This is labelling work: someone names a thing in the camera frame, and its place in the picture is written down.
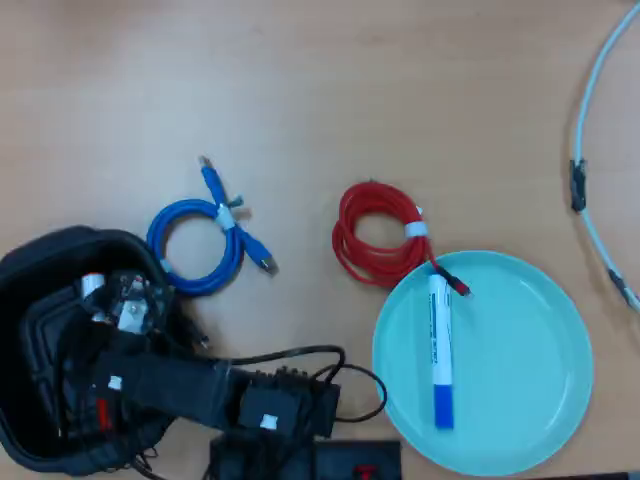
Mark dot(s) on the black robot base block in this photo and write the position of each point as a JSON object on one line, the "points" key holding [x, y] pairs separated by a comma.
{"points": [[340, 455]]}

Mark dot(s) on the black plastic bowl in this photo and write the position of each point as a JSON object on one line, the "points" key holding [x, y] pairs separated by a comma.
{"points": [[30, 260]]}

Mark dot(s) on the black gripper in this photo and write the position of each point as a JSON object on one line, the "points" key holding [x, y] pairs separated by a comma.
{"points": [[105, 332]]}

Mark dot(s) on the light green round bowl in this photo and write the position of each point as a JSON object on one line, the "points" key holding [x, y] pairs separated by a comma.
{"points": [[525, 350]]}

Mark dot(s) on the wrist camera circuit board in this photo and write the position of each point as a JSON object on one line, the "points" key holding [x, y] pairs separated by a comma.
{"points": [[132, 312]]}

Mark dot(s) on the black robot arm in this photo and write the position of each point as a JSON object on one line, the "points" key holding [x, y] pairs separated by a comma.
{"points": [[165, 380]]}

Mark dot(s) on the white marker with blue cap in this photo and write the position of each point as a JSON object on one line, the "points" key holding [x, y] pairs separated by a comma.
{"points": [[442, 350]]}

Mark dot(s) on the white marker with red cap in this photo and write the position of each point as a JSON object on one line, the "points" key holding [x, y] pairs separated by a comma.
{"points": [[91, 285]]}

